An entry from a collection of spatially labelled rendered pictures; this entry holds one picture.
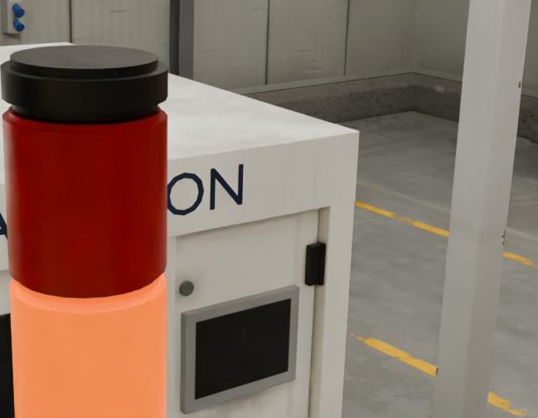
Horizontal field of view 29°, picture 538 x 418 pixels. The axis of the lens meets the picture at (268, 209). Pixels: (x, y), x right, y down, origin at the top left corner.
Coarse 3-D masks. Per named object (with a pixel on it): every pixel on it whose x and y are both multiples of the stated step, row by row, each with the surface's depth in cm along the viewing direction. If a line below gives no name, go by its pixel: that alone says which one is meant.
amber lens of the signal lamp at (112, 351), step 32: (160, 288) 33; (32, 320) 32; (64, 320) 31; (96, 320) 31; (128, 320) 32; (160, 320) 33; (32, 352) 32; (64, 352) 31; (96, 352) 32; (128, 352) 32; (160, 352) 33; (32, 384) 32; (64, 384) 32; (96, 384) 32; (128, 384) 32; (160, 384) 34; (32, 416) 33; (64, 416) 32; (96, 416) 32; (128, 416) 33; (160, 416) 34
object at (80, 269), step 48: (48, 144) 30; (96, 144) 30; (144, 144) 30; (48, 192) 30; (96, 192) 30; (144, 192) 31; (48, 240) 30; (96, 240) 30; (144, 240) 31; (48, 288) 31; (96, 288) 31
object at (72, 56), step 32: (32, 64) 30; (64, 64) 30; (96, 64) 30; (128, 64) 30; (160, 64) 32; (32, 96) 29; (64, 96) 29; (96, 96) 29; (128, 96) 30; (160, 96) 31
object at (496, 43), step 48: (480, 0) 277; (528, 0) 277; (480, 48) 280; (480, 96) 282; (480, 144) 285; (480, 192) 288; (480, 240) 292; (480, 288) 297; (480, 336) 303; (480, 384) 309
